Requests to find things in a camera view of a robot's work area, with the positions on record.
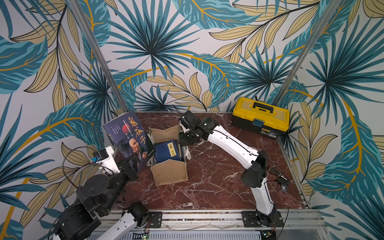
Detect dark blue Guiguzi book back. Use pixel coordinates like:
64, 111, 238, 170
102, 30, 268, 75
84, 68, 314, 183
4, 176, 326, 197
103, 111, 156, 173

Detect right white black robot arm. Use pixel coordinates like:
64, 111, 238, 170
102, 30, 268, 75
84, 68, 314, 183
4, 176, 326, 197
179, 111, 284, 228

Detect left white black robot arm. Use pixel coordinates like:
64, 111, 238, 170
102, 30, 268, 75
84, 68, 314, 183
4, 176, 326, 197
53, 160, 150, 240

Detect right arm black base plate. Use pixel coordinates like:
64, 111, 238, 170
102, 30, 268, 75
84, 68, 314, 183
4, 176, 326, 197
241, 211, 284, 228

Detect yellow black toolbox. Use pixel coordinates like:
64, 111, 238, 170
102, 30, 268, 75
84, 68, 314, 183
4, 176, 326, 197
232, 98, 290, 139

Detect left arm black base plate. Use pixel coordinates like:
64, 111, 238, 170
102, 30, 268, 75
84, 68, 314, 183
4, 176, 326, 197
119, 211, 163, 229

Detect aluminium front rail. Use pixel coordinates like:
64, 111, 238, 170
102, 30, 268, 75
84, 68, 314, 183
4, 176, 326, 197
69, 209, 328, 240

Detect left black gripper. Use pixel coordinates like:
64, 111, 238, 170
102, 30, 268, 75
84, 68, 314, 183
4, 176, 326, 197
100, 152, 141, 214

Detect small black device on table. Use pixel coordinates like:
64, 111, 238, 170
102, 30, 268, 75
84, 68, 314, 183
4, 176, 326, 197
268, 167, 290, 192

